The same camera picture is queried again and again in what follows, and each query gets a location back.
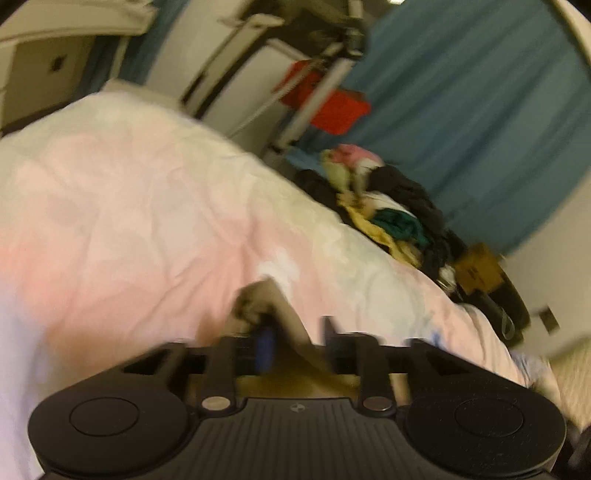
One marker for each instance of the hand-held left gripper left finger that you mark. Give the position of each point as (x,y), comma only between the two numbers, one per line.
(265,348)

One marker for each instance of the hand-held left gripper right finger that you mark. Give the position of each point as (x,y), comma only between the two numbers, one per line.
(330,344)

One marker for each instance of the tan hoodie with white print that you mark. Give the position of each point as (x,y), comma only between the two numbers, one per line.
(272,300)

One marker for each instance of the pile of mixed clothes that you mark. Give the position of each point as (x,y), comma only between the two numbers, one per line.
(406,189)

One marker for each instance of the yellow cloth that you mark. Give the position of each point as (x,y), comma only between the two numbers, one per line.
(364,226)

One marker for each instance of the green garment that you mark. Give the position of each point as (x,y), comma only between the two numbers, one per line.
(399,224)

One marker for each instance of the white garment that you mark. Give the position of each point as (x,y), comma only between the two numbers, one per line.
(383,201)

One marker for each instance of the yellow paper bag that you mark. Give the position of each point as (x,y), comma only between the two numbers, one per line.
(480,270)

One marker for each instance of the pastel tie-dye blanket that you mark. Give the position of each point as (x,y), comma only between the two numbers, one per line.
(138,207)

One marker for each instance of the pink cloth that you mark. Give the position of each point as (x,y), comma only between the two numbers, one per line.
(351,154)

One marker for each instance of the red cloth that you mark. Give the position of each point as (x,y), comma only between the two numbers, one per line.
(341,110)

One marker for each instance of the garment steamer stand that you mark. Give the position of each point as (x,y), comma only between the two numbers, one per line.
(323,97)

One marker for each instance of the beige textured cloth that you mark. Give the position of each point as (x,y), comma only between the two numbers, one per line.
(575,383)

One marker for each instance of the wide blue curtain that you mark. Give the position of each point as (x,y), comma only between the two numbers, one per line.
(461,115)

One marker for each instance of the white cabinet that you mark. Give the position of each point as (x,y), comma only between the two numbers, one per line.
(263,78)

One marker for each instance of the narrow blue curtain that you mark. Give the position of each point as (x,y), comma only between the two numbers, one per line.
(147,46)

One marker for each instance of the white vanity desk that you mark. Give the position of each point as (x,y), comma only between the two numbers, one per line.
(37,69)

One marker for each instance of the wall socket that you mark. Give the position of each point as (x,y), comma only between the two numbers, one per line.
(548,321)

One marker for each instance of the black upright frame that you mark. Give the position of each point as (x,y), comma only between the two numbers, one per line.
(217,69)

